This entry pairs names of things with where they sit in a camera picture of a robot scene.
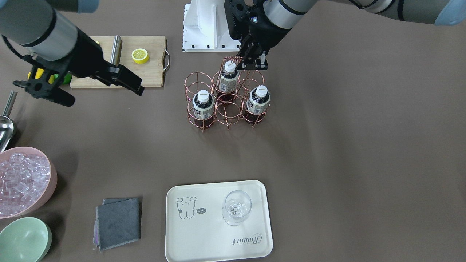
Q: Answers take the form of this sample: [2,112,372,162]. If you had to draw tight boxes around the pink bowl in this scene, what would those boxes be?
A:
[0,147,57,219]

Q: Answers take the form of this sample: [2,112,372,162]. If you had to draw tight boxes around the half lemon slice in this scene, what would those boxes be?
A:
[131,48,150,64]

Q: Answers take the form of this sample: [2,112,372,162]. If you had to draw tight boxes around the green lime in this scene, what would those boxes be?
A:
[49,73,72,85]

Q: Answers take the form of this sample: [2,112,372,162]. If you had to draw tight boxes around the metal ice scoop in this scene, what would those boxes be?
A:
[0,91,18,153]

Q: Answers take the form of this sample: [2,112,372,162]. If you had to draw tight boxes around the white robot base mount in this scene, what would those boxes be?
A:
[182,0,240,52]

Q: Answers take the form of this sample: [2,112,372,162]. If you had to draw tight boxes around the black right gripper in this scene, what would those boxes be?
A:
[13,28,145,107]

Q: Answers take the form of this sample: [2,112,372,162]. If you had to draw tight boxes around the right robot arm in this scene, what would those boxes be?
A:
[0,0,144,107]

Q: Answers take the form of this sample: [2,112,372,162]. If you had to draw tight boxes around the cream serving tray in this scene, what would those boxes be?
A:
[165,180,273,262]

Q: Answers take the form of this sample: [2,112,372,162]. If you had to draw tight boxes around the clear wine glass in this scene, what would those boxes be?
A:
[222,190,252,226]

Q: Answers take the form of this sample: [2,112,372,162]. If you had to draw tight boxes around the wooden cutting board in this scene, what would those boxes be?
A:
[70,35,171,88]

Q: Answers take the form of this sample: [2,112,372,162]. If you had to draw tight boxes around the green bowl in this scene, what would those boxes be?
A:
[0,217,52,262]

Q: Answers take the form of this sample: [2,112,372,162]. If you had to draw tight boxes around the grey folded cloth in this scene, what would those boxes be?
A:
[93,197,142,252]

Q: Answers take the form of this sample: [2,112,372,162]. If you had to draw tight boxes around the clear ice cubes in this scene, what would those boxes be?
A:
[0,152,51,217]

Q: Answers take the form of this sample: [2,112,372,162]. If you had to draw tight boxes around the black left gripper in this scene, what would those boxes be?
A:
[224,0,290,70]

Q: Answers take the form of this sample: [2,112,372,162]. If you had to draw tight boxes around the copper wire bottle basket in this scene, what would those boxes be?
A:
[184,56,270,130]

